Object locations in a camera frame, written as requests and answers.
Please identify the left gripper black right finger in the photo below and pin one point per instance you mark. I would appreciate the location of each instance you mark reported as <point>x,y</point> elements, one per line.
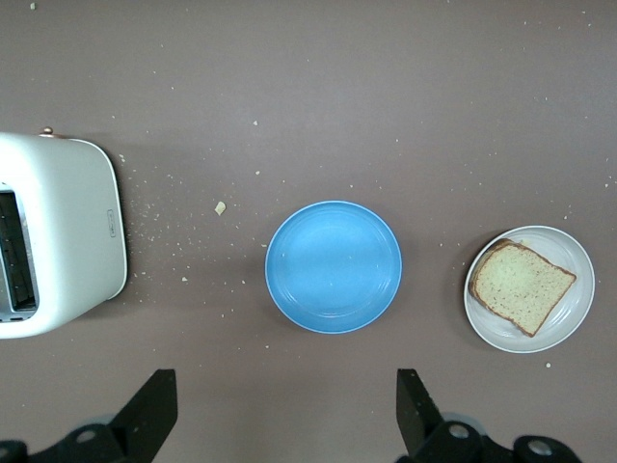
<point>424,434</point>

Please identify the white toaster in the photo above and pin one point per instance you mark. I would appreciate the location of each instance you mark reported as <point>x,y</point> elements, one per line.
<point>67,231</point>

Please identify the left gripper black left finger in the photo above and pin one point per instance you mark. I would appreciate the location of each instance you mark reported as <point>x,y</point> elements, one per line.
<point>144,419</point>

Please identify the blue plate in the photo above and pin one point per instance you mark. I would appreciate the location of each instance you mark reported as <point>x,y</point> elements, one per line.
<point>332,267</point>

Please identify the light bread slice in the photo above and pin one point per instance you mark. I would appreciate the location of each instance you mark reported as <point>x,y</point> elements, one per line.
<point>520,287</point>

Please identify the large bread crumb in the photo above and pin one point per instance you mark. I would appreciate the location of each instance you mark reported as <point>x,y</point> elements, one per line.
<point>220,208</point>

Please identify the beige plate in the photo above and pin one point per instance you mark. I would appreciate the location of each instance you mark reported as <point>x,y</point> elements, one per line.
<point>573,270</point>

